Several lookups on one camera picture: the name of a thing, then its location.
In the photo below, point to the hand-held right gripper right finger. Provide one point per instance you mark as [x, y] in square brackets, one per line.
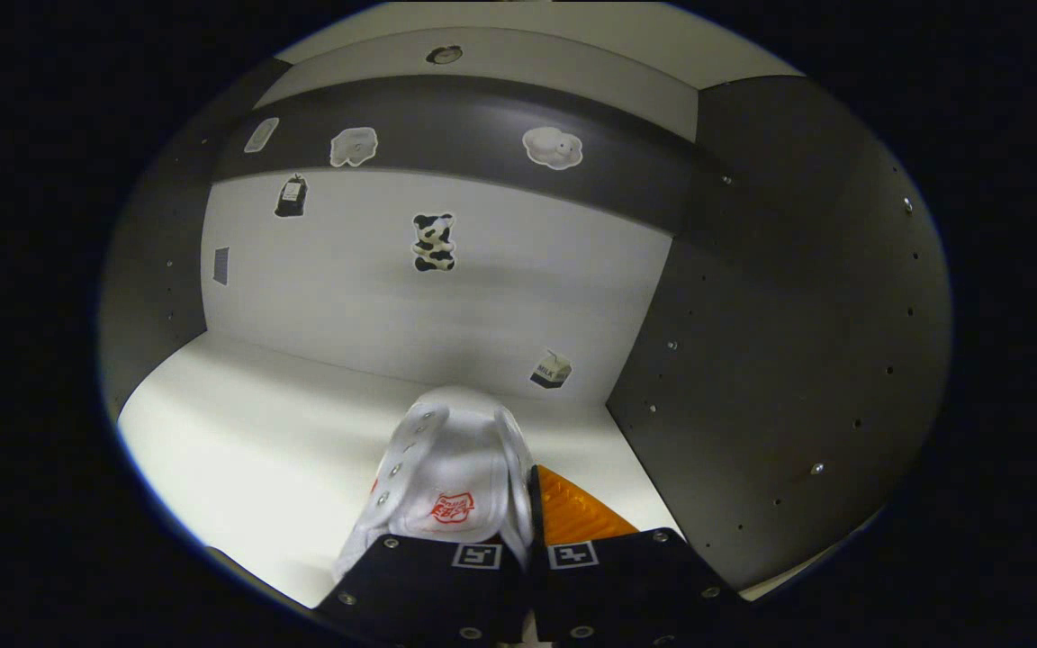
[626, 585]

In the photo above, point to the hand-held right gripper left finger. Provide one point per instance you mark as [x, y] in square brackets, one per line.
[419, 585]

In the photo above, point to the white canvas shoe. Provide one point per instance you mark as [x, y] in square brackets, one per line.
[451, 459]

